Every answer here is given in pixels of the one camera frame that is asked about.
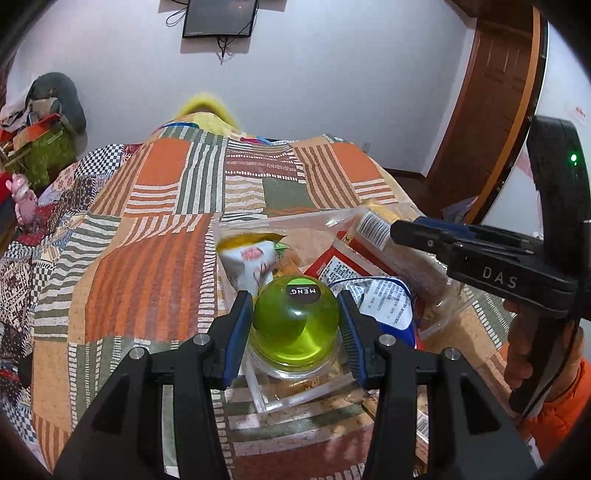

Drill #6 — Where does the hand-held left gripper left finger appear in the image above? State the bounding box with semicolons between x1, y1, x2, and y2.
53;290;257;480

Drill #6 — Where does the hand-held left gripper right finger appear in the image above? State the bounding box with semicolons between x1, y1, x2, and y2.
336;290;539;480

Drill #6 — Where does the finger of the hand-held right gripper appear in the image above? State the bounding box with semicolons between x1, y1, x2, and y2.
390;220;468;267
414;217;548;251

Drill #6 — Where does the clear brown biscuit packet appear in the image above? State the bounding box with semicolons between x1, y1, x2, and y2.
341;207;463;315

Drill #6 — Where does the blue snack packet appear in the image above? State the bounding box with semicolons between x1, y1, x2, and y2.
331;276;415;344

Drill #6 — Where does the green jelly cup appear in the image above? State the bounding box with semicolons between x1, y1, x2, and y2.
247;274;345;382

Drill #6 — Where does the clear plastic container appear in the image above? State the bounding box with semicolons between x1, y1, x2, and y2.
212;207;468;415

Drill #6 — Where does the red snack packet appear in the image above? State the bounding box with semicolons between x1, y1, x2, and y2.
304;239;394;288

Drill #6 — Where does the yellow white snack packet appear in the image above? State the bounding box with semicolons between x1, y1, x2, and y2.
216;230;297;297

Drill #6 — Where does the person's right forearm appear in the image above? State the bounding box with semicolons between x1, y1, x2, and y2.
498;340;591;468

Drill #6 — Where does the person's right hand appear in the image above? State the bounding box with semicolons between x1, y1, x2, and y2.
502;300;534;394

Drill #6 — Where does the orange-brown snack packet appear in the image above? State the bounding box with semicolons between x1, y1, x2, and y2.
364;391;431;468

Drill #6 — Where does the patchwork blanket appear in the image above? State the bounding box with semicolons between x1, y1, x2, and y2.
0;113;519;480

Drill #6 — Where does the wooden door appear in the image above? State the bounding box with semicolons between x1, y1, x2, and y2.
421;17;542;219

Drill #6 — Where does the wooden wardrobe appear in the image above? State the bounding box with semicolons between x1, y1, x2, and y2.
462;0;591;241

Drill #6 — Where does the yellow pillow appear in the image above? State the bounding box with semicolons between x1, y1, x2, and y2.
165;92;242;136

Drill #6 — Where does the pink rabbit toy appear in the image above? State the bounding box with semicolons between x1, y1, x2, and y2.
6;173;40;228

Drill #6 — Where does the green patterned bag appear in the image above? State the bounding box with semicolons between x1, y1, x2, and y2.
6;129;78;186

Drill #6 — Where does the orange cardboard box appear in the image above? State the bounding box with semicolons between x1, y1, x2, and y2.
13;113;64;145

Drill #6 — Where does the grey cushion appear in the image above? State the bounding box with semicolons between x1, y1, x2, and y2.
25;72;88;136

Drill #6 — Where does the small black monitor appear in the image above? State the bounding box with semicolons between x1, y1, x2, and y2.
181;0;260;40

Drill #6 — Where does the pile of clothes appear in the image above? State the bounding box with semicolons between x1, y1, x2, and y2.
0;96;62;140

